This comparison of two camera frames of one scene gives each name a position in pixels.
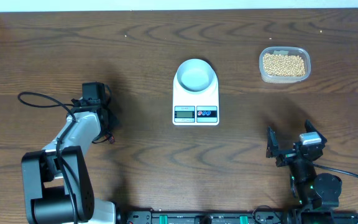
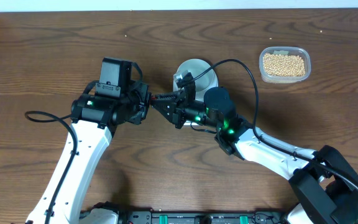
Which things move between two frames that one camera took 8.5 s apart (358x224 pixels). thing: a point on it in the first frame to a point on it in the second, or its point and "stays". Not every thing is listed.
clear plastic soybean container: [284, 65] stays
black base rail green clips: [224, 217] stays
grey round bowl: [195, 75] stays
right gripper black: [286, 156] to [176, 114]
